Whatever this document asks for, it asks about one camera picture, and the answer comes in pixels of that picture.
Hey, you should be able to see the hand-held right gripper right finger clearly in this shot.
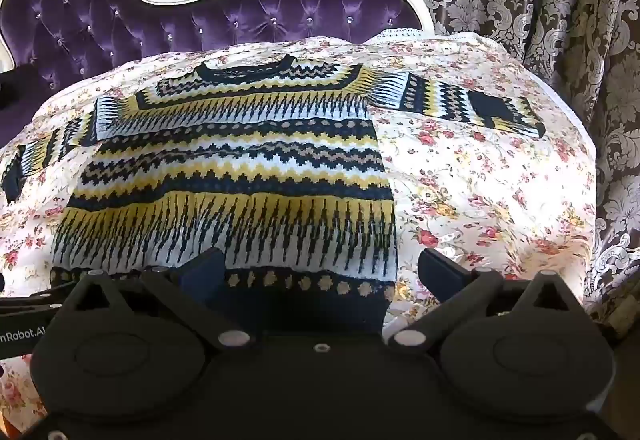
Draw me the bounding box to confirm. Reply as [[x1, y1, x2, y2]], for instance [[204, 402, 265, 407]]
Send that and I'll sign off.
[[387, 249, 583, 352]]

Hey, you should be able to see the purple tufted sofa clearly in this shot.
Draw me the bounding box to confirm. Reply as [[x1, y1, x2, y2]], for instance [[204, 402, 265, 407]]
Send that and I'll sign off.
[[0, 0, 435, 151]]

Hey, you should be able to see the floral printed blanket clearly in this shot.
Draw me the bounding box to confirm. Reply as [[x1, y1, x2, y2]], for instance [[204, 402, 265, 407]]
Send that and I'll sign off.
[[0, 34, 598, 421]]

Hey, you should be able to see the striped patterned knit sweater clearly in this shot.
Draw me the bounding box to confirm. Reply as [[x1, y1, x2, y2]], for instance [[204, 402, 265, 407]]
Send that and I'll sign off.
[[2, 54, 547, 336]]

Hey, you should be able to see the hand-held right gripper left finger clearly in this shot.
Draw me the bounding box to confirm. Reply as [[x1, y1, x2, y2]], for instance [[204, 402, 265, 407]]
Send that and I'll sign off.
[[55, 247, 258, 353]]

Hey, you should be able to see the white lace-trimmed cloth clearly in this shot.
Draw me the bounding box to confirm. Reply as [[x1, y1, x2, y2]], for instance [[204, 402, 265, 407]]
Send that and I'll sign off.
[[364, 29, 501, 47]]

